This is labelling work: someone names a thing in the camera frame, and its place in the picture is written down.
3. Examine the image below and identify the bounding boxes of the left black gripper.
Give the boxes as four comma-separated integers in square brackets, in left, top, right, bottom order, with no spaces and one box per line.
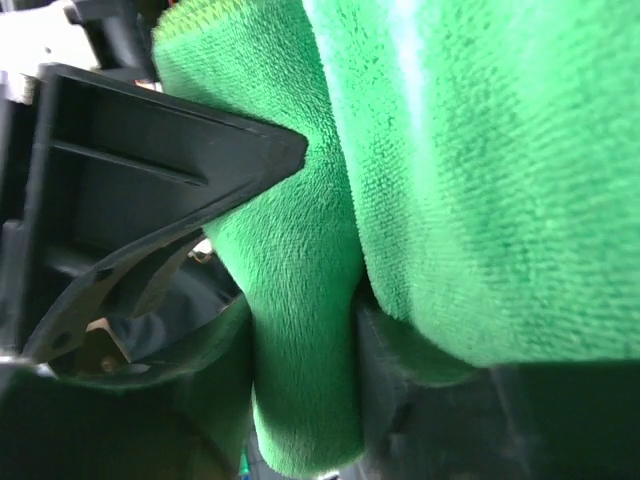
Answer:
[1,1,308,363]

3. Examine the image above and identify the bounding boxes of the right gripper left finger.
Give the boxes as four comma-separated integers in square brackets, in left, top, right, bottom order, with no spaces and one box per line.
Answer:
[1,297,252,479]

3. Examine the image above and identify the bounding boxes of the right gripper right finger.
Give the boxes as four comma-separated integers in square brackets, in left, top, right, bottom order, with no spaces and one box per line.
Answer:
[352,291,639,479]

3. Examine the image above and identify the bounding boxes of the green towel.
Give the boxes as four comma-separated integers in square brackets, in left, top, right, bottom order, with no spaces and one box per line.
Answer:
[155,1,639,479]

